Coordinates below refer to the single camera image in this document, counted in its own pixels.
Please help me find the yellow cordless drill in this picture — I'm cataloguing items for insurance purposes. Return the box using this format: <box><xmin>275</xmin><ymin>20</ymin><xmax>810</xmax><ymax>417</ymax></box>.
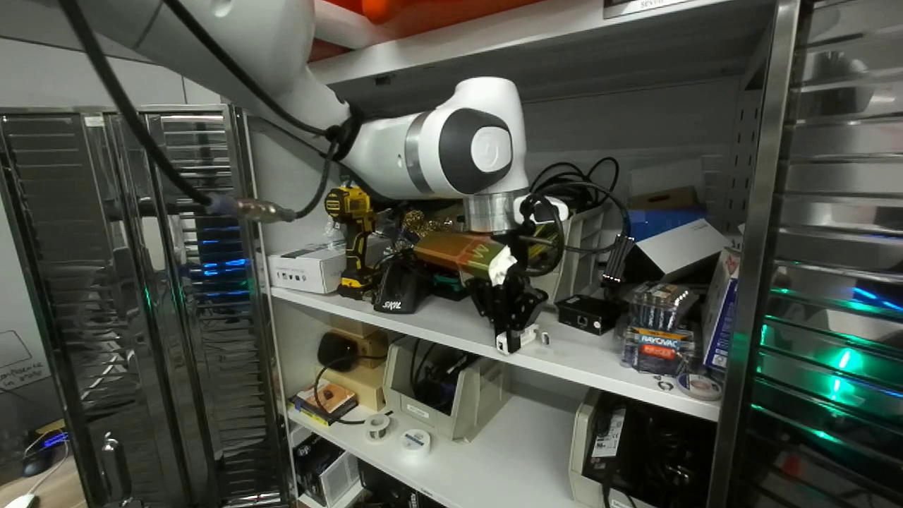
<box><xmin>322</xmin><ymin>180</ymin><xmax>380</xmax><ymax>300</ymax></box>

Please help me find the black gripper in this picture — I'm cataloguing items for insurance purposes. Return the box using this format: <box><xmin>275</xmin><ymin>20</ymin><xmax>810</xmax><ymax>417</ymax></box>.
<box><xmin>469</xmin><ymin>224</ymin><xmax>553</xmax><ymax>356</ymax></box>

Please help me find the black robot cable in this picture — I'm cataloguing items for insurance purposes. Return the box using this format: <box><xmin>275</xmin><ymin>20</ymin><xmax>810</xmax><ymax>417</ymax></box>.
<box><xmin>57</xmin><ymin>0</ymin><xmax>364</xmax><ymax>226</ymax></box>

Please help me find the tan box with black knob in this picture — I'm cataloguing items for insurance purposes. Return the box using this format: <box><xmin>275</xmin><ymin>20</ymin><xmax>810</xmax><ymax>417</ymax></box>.
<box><xmin>312</xmin><ymin>327</ymin><xmax>394</xmax><ymax>417</ymax></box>

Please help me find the wooden board with copper part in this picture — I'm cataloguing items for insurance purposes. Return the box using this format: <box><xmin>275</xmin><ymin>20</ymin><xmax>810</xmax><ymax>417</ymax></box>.
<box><xmin>291</xmin><ymin>387</ymin><xmax>367</xmax><ymax>428</ymax></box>

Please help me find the black electronic device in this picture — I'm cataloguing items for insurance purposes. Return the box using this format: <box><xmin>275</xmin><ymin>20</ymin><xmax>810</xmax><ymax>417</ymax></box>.
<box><xmin>628</xmin><ymin>218</ymin><xmax>730</xmax><ymax>281</ymax></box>

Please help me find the black coiled cable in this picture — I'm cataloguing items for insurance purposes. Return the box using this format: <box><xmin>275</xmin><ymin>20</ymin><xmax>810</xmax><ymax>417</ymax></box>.
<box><xmin>514</xmin><ymin>154</ymin><xmax>635</xmax><ymax>286</ymax></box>

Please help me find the server rack with silver slats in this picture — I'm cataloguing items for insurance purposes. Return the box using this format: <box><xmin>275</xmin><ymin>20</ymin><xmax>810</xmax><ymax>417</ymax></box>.
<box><xmin>744</xmin><ymin>0</ymin><xmax>903</xmax><ymax>508</ymax></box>

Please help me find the grey tape roll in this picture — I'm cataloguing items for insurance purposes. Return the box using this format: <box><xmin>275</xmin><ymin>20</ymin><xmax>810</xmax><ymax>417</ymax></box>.
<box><xmin>676</xmin><ymin>370</ymin><xmax>727</xmax><ymax>404</ymax></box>

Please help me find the small white box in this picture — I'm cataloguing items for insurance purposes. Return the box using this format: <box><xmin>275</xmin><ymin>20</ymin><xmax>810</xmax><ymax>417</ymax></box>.
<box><xmin>265</xmin><ymin>241</ymin><xmax>350</xmax><ymax>297</ymax></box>

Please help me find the black cable bundle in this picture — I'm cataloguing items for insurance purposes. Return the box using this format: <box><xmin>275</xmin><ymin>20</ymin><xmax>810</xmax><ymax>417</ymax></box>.
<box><xmin>404</xmin><ymin>342</ymin><xmax>484</xmax><ymax>417</ymax></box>

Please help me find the small black box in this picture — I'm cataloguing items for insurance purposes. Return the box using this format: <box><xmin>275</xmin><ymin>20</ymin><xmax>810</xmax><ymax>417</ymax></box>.
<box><xmin>553</xmin><ymin>290</ymin><xmax>624</xmax><ymax>339</ymax></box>

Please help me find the white box with dark opening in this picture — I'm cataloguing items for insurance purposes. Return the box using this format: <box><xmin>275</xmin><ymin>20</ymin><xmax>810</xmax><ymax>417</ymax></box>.
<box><xmin>291</xmin><ymin>434</ymin><xmax>367</xmax><ymax>508</ymax></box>

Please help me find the white and blue carton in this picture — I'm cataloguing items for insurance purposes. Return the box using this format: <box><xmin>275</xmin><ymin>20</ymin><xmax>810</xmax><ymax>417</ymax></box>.
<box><xmin>699</xmin><ymin>236</ymin><xmax>744</xmax><ymax>382</ymax></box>

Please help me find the small white object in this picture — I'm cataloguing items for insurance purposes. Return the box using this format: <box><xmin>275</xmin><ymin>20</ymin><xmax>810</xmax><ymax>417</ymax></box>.
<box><xmin>491</xmin><ymin>325</ymin><xmax>557</xmax><ymax>360</ymax></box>

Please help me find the beige tray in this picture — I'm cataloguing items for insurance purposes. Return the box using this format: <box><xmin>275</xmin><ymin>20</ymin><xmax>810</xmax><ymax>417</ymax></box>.
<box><xmin>380</xmin><ymin>336</ymin><xmax>515</xmax><ymax>445</ymax></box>

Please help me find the large black box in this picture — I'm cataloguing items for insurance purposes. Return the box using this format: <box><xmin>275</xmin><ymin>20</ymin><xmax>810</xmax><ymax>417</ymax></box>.
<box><xmin>600</xmin><ymin>399</ymin><xmax>723</xmax><ymax>508</ymax></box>

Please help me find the wire rack cart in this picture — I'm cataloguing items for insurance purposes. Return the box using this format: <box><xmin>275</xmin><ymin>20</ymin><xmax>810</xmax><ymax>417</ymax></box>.
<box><xmin>0</xmin><ymin>108</ymin><xmax>285</xmax><ymax>508</ymax></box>

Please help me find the battery pack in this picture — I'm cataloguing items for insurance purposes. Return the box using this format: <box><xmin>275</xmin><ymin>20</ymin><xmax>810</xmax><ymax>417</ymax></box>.
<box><xmin>618</xmin><ymin>280</ymin><xmax>706</xmax><ymax>377</ymax></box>

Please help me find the metal shelf unit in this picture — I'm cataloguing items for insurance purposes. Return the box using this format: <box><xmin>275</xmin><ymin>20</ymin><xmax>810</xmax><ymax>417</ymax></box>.
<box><xmin>247</xmin><ymin>0</ymin><xmax>820</xmax><ymax>508</ymax></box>

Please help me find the blue box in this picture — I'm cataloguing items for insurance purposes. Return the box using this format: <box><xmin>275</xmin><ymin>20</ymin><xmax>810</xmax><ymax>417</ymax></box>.
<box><xmin>624</xmin><ymin>207</ymin><xmax>711</xmax><ymax>246</ymax></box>

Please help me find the orange bin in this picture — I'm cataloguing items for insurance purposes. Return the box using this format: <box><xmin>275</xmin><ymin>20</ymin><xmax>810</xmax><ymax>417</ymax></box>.
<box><xmin>354</xmin><ymin>0</ymin><xmax>534</xmax><ymax>29</ymax></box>

